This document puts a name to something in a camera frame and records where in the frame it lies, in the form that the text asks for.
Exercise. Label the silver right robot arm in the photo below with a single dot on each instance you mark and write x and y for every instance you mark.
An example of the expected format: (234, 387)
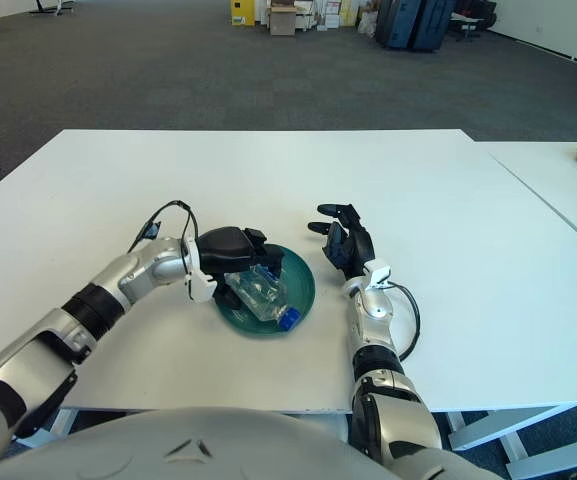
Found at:
(403, 430)

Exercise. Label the yellow box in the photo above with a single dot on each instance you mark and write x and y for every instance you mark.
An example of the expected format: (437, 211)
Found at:
(243, 11)

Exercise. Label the dark navy suitcase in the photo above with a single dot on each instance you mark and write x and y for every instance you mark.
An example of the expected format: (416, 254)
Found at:
(433, 22)

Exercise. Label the black chair at desk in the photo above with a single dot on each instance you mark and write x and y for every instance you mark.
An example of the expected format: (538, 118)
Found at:
(472, 20)

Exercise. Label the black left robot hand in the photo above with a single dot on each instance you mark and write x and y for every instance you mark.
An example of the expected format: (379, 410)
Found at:
(225, 250)

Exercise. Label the chair base with casters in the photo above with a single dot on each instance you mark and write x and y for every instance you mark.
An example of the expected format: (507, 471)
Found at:
(53, 7)

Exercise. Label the white table frame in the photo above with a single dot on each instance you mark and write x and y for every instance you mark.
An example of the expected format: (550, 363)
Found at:
(513, 425)

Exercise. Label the brown cardboard box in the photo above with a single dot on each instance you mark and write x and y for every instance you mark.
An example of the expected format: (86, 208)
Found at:
(282, 22)

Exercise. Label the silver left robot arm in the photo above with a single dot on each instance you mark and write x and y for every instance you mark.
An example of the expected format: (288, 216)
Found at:
(23, 360)

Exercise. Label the stack of white boxes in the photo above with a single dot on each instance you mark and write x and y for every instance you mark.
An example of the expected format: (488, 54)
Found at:
(327, 12)

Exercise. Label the white plastic bag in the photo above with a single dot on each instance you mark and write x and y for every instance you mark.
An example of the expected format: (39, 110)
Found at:
(367, 22)

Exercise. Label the grey robot torso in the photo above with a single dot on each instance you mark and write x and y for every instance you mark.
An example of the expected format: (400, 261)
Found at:
(193, 450)

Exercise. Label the clear bottle with blue cap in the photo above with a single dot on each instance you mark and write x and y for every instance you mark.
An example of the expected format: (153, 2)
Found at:
(263, 300)

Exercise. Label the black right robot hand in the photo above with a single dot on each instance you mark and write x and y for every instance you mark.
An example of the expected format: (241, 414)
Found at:
(355, 250)

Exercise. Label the blue suitcase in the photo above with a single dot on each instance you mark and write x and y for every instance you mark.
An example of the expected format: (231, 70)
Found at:
(395, 22)

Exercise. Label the green round plate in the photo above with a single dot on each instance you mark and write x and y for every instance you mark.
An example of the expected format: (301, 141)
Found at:
(300, 280)

